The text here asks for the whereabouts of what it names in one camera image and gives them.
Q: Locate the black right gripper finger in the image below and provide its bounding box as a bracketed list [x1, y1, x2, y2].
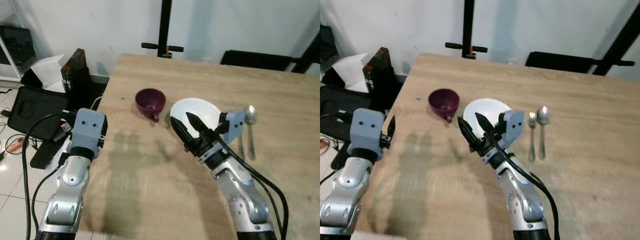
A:
[457, 116, 479, 146]
[170, 116, 194, 146]
[474, 112, 497, 134]
[185, 112, 212, 135]

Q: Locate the white bowl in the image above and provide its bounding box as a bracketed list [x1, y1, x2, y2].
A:
[463, 98, 513, 138]
[170, 98, 221, 137]

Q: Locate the silver metal fork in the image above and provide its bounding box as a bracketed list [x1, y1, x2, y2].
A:
[527, 111, 538, 162]

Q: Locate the black flat board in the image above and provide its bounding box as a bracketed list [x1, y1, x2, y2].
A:
[330, 145, 352, 171]
[30, 140, 67, 169]

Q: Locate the silver metal spoon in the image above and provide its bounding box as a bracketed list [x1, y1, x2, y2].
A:
[244, 105, 258, 161]
[536, 106, 551, 161]

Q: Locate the dark upright carton box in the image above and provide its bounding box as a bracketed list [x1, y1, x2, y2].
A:
[60, 48, 92, 101]
[363, 47, 397, 97]

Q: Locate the black equipment case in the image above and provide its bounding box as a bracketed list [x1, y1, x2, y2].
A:
[7, 85, 71, 142]
[320, 86, 358, 136]

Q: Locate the white open paper box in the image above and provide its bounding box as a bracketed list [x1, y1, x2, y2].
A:
[30, 54, 67, 94]
[332, 53, 371, 94]

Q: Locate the black flat stand base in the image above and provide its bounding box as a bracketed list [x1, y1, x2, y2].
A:
[220, 50, 313, 74]
[525, 51, 636, 76]

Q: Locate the black upright stand pole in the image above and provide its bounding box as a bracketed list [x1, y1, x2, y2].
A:
[445, 0, 488, 59]
[141, 0, 185, 59]

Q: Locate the black slanted stand bar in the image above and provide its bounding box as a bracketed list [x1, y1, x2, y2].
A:
[592, 0, 640, 77]
[292, 30, 321, 75]

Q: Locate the white shelf rack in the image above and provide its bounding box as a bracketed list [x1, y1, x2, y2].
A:
[0, 10, 38, 82]

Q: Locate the black device on shelf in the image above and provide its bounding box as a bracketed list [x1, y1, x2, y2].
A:
[0, 25, 36, 66]

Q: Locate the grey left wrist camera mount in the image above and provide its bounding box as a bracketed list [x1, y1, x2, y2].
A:
[348, 108, 386, 152]
[66, 108, 108, 152]

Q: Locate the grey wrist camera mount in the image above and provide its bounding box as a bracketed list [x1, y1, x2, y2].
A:
[218, 110, 247, 146]
[348, 108, 386, 152]
[497, 109, 526, 149]
[66, 108, 108, 152]

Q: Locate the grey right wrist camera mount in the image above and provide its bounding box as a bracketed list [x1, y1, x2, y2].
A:
[218, 110, 247, 146]
[497, 109, 526, 149]

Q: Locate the maroon cup with handle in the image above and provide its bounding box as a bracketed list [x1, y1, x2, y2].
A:
[428, 88, 460, 123]
[135, 88, 167, 123]

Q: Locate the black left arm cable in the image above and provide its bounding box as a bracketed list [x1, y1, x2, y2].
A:
[21, 113, 68, 240]
[320, 111, 352, 187]

